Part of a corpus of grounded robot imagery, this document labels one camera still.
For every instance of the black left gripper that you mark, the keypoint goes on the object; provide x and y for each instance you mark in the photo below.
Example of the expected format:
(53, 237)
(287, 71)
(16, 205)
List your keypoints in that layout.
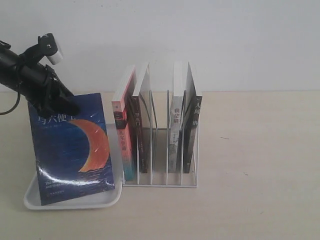
(43, 90)

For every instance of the blue book with orange moon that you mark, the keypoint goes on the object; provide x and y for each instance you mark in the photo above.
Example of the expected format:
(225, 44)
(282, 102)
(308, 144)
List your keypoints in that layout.
(72, 153)

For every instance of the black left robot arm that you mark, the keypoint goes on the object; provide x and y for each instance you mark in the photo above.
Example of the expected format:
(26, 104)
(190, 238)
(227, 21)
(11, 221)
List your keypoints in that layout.
(30, 57)

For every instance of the pink and teal book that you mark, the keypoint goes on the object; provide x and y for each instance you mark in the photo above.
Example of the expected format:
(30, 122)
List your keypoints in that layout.
(124, 121)

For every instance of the dark maroon book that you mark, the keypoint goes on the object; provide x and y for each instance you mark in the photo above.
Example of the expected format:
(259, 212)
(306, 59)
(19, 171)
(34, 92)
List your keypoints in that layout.
(141, 106)

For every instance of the grey white book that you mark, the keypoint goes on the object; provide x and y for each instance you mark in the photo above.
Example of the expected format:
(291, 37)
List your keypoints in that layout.
(176, 110)

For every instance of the black book white characters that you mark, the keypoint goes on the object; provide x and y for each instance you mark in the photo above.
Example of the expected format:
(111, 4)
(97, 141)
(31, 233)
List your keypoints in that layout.
(191, 118)

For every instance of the white plastic tray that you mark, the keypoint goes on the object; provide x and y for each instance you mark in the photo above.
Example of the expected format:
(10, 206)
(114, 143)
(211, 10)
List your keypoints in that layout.
(105, 199)

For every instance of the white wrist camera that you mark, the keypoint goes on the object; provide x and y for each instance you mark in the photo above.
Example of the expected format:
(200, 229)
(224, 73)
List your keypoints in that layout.
(50, 48)

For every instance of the white wire book rack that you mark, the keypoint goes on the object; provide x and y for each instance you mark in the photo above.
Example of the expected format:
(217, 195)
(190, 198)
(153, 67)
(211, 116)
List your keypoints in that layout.
(158, 175)

